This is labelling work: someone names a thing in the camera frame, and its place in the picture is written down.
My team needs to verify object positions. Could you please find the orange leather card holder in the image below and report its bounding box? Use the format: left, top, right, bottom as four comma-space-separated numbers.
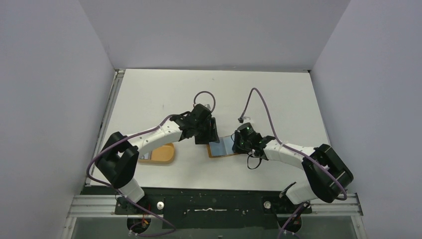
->
207, 135, 237, 158

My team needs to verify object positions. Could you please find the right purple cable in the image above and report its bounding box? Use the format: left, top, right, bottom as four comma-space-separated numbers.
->
238, 88, 348, 239

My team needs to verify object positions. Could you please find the aluminium frame rail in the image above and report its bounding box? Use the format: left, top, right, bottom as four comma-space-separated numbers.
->
67, 194, 363, 218

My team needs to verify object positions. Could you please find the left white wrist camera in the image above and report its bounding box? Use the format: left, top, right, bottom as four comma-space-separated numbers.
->
204, 104, 212, 112

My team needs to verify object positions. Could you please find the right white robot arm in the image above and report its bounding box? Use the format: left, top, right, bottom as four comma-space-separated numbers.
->
232, 122, 354, 213

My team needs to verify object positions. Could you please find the credit card in tray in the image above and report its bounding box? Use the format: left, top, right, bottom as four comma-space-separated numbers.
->
140, 152, 151, 160

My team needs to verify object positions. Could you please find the orange plastic tray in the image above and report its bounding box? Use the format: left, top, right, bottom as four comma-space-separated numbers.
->
138, 143, 176, 165

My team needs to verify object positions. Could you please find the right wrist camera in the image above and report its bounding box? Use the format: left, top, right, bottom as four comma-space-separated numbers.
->
238, 116, 251, 124

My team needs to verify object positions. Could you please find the purple cable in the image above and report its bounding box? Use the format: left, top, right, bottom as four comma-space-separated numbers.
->
86, 91, 216, 238
238, 88, 348, 239

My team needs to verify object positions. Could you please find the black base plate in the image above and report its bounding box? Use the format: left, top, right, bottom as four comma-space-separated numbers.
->
115, 186, 312, 230

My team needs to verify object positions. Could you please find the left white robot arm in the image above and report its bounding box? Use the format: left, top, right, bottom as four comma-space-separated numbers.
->
92, 104, 219, 214

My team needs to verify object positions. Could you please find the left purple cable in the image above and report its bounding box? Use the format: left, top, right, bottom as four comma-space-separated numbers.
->
86, 91, 216, 238

